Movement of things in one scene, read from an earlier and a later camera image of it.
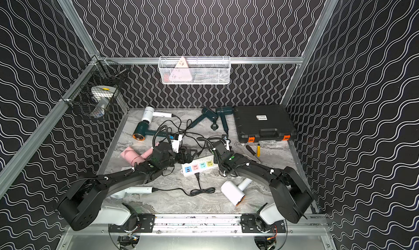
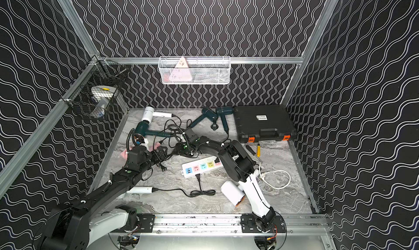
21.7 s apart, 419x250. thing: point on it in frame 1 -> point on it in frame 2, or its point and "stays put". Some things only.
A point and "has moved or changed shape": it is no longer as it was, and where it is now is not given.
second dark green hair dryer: x=222 y=111 stays put
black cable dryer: x=192 y=193 stays put
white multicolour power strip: x=200 y=165 stays put
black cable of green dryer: x=187 y=129 has moved or changed shape
